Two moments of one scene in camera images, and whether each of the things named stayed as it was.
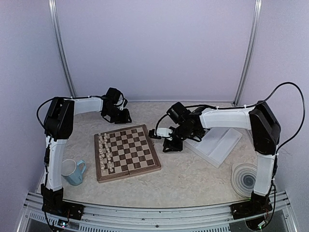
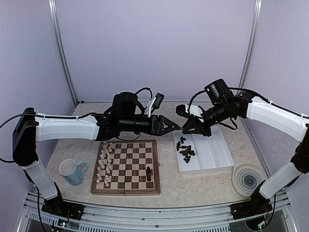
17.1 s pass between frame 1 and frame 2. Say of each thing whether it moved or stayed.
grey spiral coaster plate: stayed
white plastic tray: moved
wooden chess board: moved
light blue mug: stayed
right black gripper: moved
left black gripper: moved
